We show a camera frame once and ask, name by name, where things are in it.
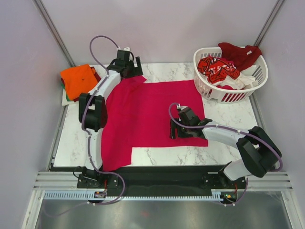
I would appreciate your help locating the folded orange t-shirt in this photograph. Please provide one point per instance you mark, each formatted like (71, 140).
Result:
(78, 80)

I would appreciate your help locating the pink t-shirt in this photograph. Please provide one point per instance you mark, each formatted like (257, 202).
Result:
(139, 115)

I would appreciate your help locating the red patterned white t-shirt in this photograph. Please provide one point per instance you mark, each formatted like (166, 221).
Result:
(223, 74)

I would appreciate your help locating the white laundry basket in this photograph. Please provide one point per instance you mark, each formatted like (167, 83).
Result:
(258, 70)

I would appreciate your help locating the dark red t-shirt in basket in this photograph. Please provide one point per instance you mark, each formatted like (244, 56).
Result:
(242, 58)

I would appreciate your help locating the folded green t-shirt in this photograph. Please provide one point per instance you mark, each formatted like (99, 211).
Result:
(68, 98)

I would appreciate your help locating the aluminium frame rail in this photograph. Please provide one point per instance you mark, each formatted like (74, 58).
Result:
(272, 181)

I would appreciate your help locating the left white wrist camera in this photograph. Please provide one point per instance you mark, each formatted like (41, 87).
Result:
(124, 49)

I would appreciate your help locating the folded dark red t-shirt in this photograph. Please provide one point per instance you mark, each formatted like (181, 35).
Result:
(96, 75)

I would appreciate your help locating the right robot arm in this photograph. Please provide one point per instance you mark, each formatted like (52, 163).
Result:
(258, 152)

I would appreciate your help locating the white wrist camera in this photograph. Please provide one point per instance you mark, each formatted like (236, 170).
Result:
(180, 107)
(124, 49)

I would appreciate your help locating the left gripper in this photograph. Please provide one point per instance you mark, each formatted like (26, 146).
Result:
(137, 71)

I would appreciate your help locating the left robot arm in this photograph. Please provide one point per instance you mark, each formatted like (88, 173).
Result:
(93, 115)

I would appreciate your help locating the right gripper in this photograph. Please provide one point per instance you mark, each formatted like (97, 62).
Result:
(172, 127)

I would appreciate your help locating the white slotted cable duct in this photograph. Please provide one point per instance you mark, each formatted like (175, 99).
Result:
(95, 196)

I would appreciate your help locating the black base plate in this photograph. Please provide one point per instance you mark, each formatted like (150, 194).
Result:
(169, 180)

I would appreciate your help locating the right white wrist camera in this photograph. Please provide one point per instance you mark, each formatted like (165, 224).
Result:
(180, 107)

